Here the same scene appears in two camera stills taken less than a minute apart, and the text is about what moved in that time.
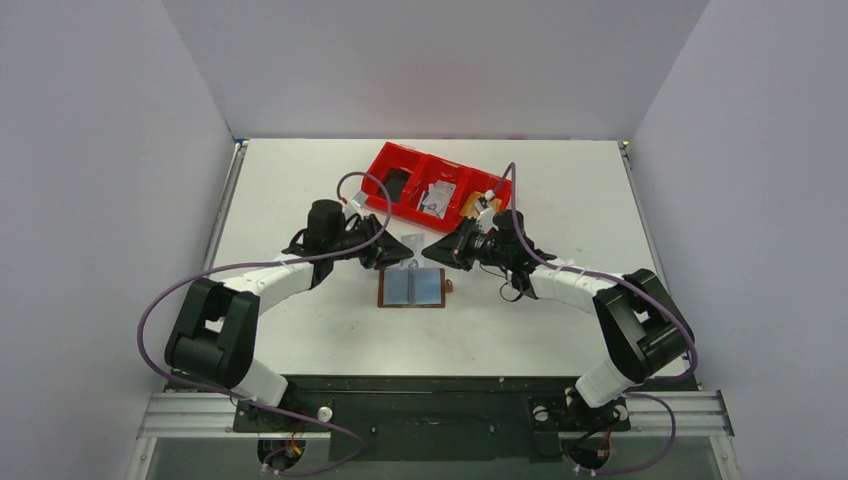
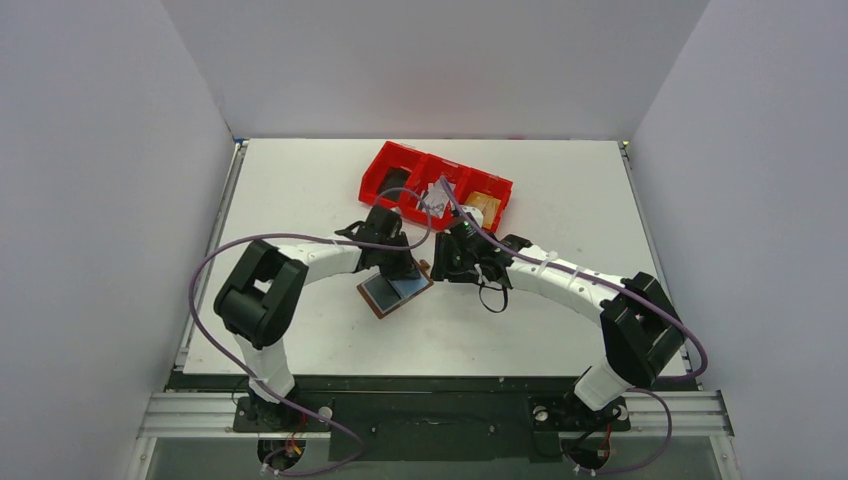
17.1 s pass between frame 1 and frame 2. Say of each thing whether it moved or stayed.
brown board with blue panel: moved
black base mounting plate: stayed
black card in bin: stayed
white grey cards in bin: stayed
